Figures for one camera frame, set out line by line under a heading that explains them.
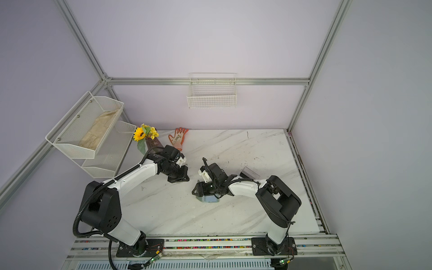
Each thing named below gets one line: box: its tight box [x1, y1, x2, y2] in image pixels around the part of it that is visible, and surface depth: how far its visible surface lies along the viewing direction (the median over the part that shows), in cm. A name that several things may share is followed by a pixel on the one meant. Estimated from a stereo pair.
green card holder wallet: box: [195, 194, 220, 203], surface depth 88 cm
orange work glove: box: [168, 127, 189, 152], surface depth 117 cm
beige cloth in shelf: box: [78, 108, 120, 151], surface depth 81 cm
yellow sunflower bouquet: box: [133, 123, 160, 148], surface depth 88 cm
